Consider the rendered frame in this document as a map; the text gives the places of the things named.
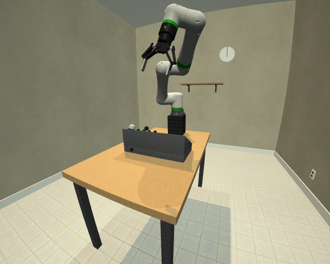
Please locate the dark grey control console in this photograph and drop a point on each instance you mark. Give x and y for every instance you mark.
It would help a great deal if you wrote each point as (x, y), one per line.
(160, 145)

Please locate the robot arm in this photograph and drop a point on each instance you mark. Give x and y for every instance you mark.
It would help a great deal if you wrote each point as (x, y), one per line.
(193, 21)

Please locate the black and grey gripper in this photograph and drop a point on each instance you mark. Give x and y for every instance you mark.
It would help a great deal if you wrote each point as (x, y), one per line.
(163, 46)

